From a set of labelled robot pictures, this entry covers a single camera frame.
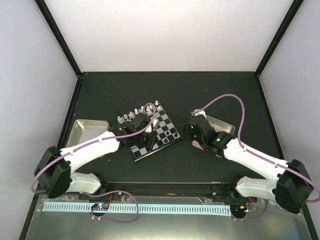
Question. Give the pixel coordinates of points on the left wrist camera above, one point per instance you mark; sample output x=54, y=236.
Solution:
x=154, y=125

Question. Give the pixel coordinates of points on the black frame post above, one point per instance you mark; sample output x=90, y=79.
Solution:
x=46, y=13
x=283, y=27

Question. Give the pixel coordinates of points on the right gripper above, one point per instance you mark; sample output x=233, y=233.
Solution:
x=187, y=132

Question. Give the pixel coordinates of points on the black frame post left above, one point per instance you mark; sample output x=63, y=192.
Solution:
x=46, y=13

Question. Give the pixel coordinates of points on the black and white chessboard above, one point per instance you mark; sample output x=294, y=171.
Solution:
x=165, y=124

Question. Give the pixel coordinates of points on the white second left arm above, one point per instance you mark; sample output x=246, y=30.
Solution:
x=83, y=153

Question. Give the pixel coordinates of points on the pink metal tin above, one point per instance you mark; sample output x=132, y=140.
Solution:
x=220, y=125

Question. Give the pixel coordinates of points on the small circuit board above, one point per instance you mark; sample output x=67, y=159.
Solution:
x=100, y=207

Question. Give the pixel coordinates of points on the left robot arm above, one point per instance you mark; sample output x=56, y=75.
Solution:
x=57, y=172

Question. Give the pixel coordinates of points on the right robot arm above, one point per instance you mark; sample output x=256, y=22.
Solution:
x=286, y=183

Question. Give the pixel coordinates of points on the white second right arm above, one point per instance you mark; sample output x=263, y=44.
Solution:
x=240, y=153

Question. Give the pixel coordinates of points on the yellow metal tin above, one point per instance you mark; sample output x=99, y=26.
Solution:
x=86, y=129

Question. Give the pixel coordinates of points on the light blue slotted cable duct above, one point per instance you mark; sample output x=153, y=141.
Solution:
x=131, y=208

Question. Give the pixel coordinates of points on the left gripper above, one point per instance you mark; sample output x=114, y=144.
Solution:
x=150, y=143

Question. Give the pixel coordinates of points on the black chess pawn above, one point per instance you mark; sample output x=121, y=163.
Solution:
x=162, y=135
x=170, y=137

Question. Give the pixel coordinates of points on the black frame post right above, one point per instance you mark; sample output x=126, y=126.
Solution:
x=283, y=27

